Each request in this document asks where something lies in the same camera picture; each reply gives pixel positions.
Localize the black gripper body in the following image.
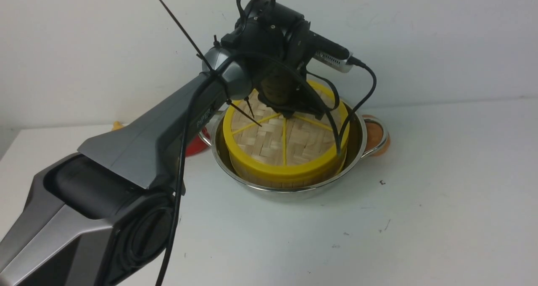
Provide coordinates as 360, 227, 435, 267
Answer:
221, 0, 329, 119

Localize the yellow woven bamboo steamer lid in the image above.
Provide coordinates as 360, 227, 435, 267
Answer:
222, 91, 348, 166

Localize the yellow rimmed bamboo steamer basket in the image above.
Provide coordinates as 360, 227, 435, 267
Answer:
229, 152, 347, 189

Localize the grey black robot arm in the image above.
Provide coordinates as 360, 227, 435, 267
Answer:
1, 0, 326, 286

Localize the stainless steel pot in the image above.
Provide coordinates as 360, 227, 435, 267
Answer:
198, 110, 389, 202

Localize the red toy bell pepper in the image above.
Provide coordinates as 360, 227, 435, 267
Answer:
186, 127, 211, 157

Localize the orange toy fruit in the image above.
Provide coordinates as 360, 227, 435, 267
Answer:
362, 115, 391, 157

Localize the yellow toy banana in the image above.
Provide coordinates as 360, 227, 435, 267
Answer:
111, 121, 124, 131

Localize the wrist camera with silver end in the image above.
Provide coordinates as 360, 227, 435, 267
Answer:
309, 31, 353, 73

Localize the black cable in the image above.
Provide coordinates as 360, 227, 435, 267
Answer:
156, 0, 377, 286

